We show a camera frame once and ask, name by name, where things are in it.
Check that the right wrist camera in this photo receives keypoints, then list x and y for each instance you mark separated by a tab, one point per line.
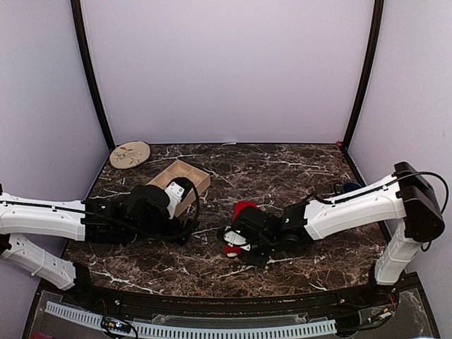
263	223

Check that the wooden compartment tray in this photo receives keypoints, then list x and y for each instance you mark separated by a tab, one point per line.
178	180

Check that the white slotted cable duct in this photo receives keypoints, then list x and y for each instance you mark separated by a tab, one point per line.
166	326

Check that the small green circuit board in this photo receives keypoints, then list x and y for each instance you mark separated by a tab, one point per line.
115	325

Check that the dark blue mug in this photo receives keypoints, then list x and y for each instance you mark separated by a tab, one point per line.
346	187

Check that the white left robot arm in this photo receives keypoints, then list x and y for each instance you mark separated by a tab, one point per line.
20	217

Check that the black frame post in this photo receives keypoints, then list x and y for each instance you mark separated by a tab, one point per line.
376	18
84	50

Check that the left black frame post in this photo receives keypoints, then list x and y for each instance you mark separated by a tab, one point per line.
84	50

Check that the red patterned sock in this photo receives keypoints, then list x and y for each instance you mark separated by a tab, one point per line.
241	234

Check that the black front rail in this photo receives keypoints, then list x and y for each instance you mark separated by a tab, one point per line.
337	303

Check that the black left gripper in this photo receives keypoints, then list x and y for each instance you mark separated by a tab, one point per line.
173	235

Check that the right black frame post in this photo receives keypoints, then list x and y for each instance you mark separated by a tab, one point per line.
376	18

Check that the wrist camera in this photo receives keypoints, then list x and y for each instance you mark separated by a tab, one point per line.
149	201
263	223

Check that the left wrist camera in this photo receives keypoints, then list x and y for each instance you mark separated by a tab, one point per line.
149	201

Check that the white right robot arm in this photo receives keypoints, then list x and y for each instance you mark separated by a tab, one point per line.
404	196

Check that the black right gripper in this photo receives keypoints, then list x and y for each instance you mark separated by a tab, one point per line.
258	261

